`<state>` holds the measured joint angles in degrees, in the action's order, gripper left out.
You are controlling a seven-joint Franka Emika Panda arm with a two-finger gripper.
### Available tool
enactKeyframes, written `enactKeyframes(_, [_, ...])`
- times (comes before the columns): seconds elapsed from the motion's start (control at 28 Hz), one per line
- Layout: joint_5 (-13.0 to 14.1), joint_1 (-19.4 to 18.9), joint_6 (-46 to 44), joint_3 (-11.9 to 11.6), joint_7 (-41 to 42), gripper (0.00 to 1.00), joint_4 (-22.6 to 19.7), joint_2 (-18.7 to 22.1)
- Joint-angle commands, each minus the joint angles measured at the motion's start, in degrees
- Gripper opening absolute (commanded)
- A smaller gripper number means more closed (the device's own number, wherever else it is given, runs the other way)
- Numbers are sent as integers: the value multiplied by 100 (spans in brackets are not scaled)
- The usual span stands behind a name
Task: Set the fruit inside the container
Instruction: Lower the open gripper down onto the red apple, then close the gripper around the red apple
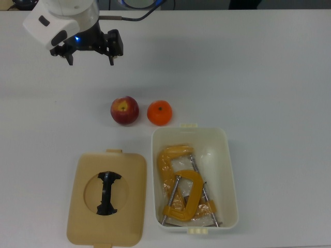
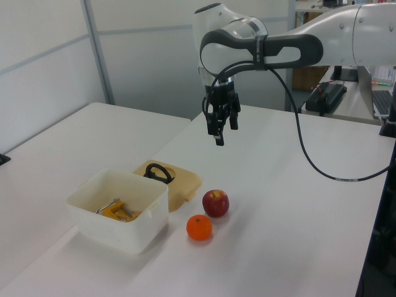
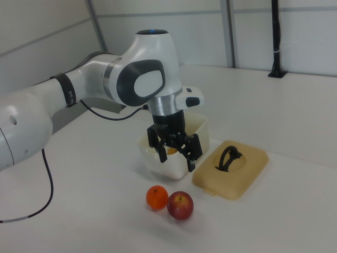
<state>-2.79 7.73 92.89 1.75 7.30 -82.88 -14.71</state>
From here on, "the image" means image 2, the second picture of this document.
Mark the grey keyboard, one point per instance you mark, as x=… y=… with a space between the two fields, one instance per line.
x=382 y=103

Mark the black electronic device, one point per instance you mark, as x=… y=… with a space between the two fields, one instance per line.
x=328 y=96

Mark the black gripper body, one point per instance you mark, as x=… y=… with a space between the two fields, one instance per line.
x=223 y=94

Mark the black monitor stand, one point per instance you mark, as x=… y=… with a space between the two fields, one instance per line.
x=345 y=74

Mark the red apple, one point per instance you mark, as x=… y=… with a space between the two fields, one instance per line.
x=216 y=204

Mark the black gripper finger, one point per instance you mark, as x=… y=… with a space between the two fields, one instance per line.
x=234 y=119
x=217 y=130

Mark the orange mandarin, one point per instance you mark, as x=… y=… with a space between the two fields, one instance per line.
x=199 y=228

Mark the grey partition post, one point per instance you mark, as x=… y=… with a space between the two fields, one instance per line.
x=98 y=52

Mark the white plastic container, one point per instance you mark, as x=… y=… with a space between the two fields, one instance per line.
x=123 y=235

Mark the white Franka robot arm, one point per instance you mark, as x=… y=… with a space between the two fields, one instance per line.
x=340 y=28

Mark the beige container lid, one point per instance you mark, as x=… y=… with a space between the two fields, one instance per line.
x=185 y=181

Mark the yellow C-clamp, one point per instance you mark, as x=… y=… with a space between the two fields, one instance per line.
x=116 y=212

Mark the black table clamp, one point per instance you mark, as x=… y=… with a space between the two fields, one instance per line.
x=3 y=159

